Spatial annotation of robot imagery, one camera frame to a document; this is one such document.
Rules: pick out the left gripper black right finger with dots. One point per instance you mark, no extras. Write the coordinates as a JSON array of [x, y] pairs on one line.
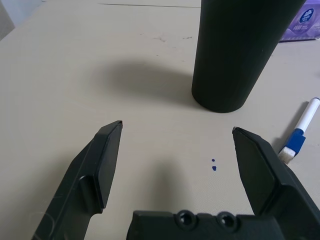
[[265, 175]]

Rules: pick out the purple tissue box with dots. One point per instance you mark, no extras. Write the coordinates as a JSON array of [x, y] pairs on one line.
[[303, 25]]

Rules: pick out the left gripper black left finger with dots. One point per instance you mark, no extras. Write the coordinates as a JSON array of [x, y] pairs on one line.
[[85, 175]]

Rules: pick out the black plastic cup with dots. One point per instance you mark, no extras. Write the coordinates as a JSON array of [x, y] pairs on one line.
[[232, 62]]

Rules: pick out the white marker blue eraser cap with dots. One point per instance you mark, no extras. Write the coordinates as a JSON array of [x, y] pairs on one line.
[[308, 115]]

